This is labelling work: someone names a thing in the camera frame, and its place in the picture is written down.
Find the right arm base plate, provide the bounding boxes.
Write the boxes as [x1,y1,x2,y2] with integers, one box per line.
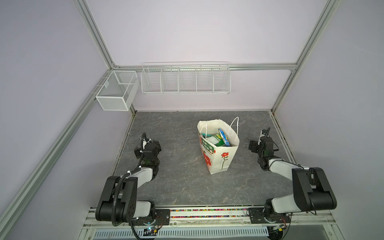
[246,207,291,224]

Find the long white wire basket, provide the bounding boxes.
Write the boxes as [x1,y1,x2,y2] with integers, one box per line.
[141,62,232,95]

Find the blue M&M's packet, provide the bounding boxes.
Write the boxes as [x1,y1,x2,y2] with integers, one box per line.
[219,129,231,147]

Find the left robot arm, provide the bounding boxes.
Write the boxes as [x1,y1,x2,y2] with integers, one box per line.
[95,133,162,227]

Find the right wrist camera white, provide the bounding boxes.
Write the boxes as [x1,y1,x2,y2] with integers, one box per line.
[258,129,269,145]

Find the teal Fox's candy bag front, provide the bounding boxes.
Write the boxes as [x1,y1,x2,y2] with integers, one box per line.
[201,133,212,138]

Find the green Fox's spring tea bag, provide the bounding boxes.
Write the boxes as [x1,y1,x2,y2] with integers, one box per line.
[205,134,226,147]

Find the small white mesh basket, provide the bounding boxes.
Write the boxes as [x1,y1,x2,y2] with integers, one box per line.
[96,71,140,112]

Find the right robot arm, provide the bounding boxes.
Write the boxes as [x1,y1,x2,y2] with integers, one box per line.
[249,128,337,223]

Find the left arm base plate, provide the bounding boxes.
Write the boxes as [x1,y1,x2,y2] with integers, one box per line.
[133,209,171,226]

